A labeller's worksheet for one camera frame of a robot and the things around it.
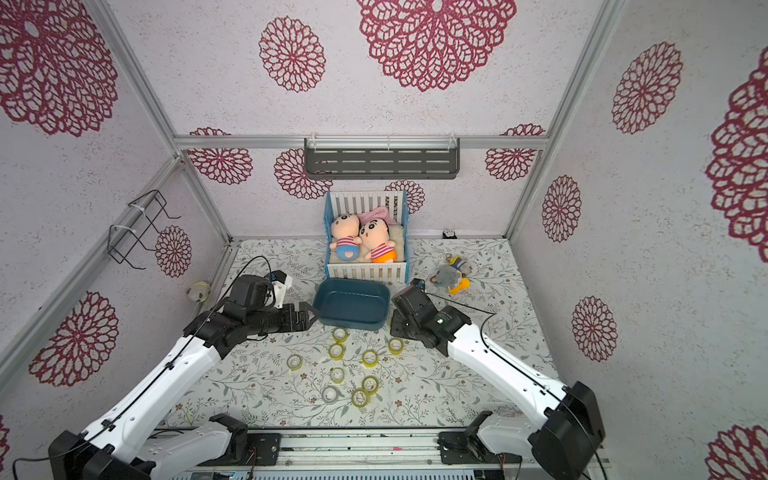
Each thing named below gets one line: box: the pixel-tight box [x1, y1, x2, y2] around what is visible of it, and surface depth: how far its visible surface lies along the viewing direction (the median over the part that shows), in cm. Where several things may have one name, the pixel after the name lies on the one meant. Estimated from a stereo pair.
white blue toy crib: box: [324, 190, 410, 284], surface depth 108 cm
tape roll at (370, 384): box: [362, 375, 379, 395], surface depth 85 cm
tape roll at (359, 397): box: [351, 389, 369, 408], surface depth 82 cm
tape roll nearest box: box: [332, 328, 349, 343], surface depth 96 cm
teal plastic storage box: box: [313, 277, 391, 332], surface depth 104 cm
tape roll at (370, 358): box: [362, 349, 379, 368], surface depth 91 cm
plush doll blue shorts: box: [329, 214, 363, 261], surface depth 108 cm
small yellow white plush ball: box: [187, 281, 211, 303], surface depth 105 cm
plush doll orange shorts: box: [359, 218, 397, 263], surface depth 105 cm
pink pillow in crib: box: [358, 206, 397, 225], surface depth 115 cm
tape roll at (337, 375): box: [330, 367, 345, 384], surface depth 87 cm
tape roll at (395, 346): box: [388, 337, 404, 355], surface depth 92 cm
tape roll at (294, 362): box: [286, 354, 303, 371], surface depth 89 cm
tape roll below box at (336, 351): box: [328, 343, 345, 361], surface depth 92 cm
